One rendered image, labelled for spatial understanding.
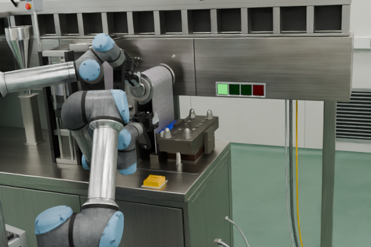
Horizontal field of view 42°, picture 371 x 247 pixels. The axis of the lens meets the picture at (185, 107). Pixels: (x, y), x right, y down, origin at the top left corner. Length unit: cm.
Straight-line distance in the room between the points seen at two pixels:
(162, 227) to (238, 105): 297
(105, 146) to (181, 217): 58
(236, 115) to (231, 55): 261
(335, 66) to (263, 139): 275
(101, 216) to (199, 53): 116
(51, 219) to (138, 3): 134
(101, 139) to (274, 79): 103
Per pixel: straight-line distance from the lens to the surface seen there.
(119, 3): 255
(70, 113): 166
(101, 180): 154
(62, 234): 152
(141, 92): 217
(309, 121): 479
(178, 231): 205
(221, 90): 239
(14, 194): 245
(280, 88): 232
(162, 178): 202
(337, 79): 228
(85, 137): 181
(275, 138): 490
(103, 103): 162
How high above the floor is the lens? 171
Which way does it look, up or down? 15 degrees down
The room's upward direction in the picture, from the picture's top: 3 degrees counter-clockwise
